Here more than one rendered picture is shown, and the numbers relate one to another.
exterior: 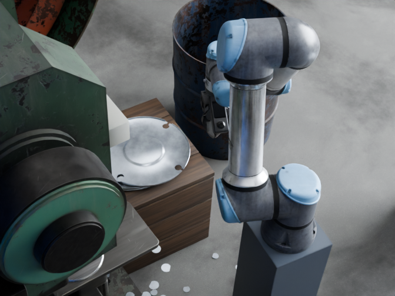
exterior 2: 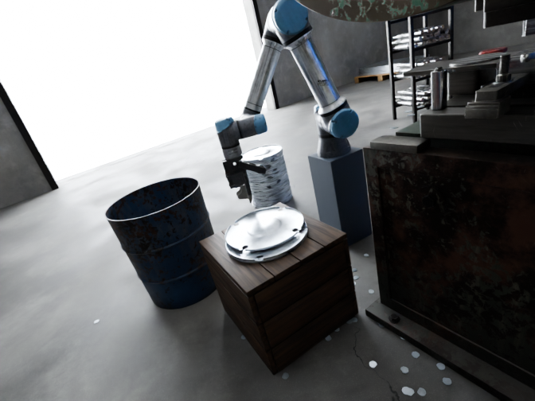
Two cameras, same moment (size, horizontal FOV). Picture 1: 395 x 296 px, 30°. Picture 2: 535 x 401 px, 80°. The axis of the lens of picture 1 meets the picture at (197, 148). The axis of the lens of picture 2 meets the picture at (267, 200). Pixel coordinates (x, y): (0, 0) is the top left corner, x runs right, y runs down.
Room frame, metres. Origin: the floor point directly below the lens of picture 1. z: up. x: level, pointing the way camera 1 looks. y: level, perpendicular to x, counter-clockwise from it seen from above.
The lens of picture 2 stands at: (1.35, 1.17, 0.92)
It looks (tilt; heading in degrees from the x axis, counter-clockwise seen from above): 24 degrees down; 278
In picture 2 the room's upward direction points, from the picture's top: 15 degrees counter-clockwise
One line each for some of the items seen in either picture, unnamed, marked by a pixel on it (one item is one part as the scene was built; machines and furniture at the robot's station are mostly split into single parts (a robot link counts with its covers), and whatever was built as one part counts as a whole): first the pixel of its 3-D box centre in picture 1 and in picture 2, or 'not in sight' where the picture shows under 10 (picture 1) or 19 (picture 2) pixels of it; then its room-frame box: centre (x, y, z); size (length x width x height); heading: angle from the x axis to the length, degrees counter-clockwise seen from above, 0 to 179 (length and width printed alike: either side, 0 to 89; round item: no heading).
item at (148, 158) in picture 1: (143, 150); (263, 226); (1.53, 0.17, 0.37); 0.29 x 0.29 x 0.01
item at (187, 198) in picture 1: (130, 189); (277, 276); (1.52, 0.21, 0.18); 0.40 x 0.38 x 0.35; 124
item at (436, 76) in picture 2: not in sight; (439, 87); (0.99, 0.35, 0.75); 0.03 x 0.03 x 0.10; 37
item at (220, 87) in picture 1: (231, 85); (251, 125); (1.51, -0.08, 0.69); 0.11 x 0.11 x 0.08; 11
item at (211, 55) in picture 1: (219, 61); (227, 132); (1.60, -0.05, 0.69); 0.09 x 0.08 x 0.11; 11
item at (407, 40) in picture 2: not in sight; (419, 66); (0.07, -2.21, 0.47); 0.46 x 0.43 x 0.95; 107
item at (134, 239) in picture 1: (96, 262); (457, 86); (0.88, 0.21, 0.72); 0.25 x 0.14 x 0.14; 127
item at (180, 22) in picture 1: (227, 79); (172, 241); (2.02, -0.09, 0.24); 0.42 x 0.42 x 0.48
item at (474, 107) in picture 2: not in sight; (501, 82); (0.91, 0.45, 0.76); 0.17 x 0.06 x 0.10; 37
